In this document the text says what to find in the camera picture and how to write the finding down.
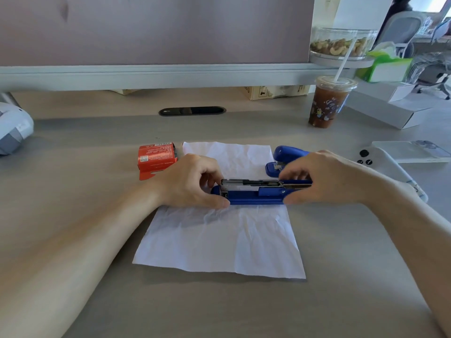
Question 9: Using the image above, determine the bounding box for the white cardboard box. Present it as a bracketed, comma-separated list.
[346, 78, 433, 130]

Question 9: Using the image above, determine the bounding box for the white drinking straw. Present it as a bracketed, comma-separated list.
[333, 29, 358, 83]

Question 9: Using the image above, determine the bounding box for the white grey device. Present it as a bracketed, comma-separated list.
[0, 92, 35, 156]

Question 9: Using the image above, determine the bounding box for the black cable grommet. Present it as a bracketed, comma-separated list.
[159, 106, 227, 117]

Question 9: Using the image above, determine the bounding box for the iced coffee plastic cup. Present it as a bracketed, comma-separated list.
[308, 75, 359, 129]

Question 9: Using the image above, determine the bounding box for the person's right hand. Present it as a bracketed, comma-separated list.
[278, 150, 371, 205]

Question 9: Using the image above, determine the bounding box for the orange staple box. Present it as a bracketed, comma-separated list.
[137, 142, 178, 181]

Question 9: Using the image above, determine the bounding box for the black office chair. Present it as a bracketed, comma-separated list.
[410, 53, 451, 100]

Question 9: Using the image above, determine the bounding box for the mauve desk partition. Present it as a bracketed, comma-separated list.
[0, 0, 356, 92]

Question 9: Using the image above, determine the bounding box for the person's left hand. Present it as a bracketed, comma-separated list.
[151, 154, 231, 210]

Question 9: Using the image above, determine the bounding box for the person's right forearm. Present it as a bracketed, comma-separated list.
[363, 165, 451, 338]

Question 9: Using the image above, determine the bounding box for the grey office chair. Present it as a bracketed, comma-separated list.
[373, 11, 428, 59]

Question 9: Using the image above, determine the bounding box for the green tissue box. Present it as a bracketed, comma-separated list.
[355, 41, 413, 84]

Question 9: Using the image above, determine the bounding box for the white crumpled paper sheet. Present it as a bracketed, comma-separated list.
[132, 141, 306, 280]

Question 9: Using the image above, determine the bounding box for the smartphone in clear case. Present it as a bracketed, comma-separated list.
[371, 139, 451, 164]

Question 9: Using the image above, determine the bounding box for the white smartphone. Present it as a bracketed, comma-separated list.
[353, 146, 429, 203]

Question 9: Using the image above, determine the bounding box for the blue stapler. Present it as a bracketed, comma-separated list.
[211, 146, 313, 206]

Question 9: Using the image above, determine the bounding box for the clear container of nuts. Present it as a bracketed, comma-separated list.
[309, 27, 378, 69]

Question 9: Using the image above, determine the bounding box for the person's left forearm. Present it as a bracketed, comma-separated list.
[0, 179, 166, 338]

